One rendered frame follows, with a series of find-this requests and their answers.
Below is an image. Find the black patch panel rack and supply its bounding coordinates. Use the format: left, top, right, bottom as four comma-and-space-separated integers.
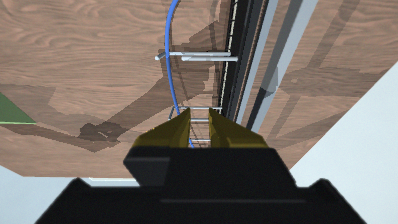
169, 0, 318, 133

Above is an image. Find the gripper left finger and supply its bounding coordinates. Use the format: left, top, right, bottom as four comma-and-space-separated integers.
131, 108, 191, 148

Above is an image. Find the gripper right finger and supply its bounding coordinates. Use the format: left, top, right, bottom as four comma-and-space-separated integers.
208, 107, 268, 147

